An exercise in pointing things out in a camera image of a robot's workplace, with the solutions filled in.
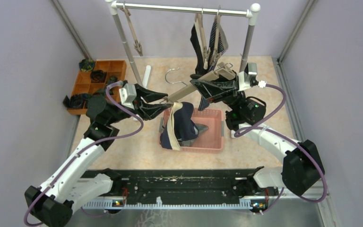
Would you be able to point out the black underwear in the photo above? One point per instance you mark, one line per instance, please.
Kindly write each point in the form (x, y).
(195, 41)

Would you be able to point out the white metal clothes rack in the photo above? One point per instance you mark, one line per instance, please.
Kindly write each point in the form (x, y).
(115, 6)

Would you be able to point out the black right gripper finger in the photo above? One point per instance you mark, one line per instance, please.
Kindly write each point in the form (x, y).
(195, 76)
(214, 90)

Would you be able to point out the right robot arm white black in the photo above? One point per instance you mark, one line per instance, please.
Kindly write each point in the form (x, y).
(301, 164)

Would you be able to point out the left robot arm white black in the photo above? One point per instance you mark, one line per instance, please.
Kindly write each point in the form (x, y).
(55, 200)

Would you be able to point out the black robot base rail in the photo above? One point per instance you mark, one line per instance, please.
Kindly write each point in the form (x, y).
(188, 188)

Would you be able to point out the beige clip hanger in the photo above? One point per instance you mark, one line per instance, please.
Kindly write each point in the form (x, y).
(224, 72)
(200, 30)
(137, 43)
(217, 37)

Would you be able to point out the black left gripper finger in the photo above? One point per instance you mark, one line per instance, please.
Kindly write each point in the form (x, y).
(151, 111)
(148, 95)

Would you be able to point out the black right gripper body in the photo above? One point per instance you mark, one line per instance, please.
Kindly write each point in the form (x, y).
(236, 97)

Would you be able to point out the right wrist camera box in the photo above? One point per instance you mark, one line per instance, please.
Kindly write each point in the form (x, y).
(251, 68)

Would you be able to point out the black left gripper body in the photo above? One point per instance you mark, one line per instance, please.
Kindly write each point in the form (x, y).
(136, 103)

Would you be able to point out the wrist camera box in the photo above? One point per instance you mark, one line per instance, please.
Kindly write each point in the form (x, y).
(127, 95)
(251, 68)

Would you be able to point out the orange wooden divider tray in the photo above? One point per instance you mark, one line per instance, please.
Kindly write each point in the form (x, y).
(94, 83)

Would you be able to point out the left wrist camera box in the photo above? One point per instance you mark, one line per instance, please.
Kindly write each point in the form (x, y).
(127, 95)

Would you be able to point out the black rolled cloth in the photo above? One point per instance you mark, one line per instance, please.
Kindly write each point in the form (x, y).
(77, 101)

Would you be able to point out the navy blue underwear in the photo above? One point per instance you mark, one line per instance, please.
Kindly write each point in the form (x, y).
(178, 126)

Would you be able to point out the green patterned rolled cloth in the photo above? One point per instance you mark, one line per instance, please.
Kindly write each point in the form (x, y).
(86, 65)

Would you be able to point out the pink plastic basket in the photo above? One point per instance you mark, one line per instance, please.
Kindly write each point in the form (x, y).
(212, 139)

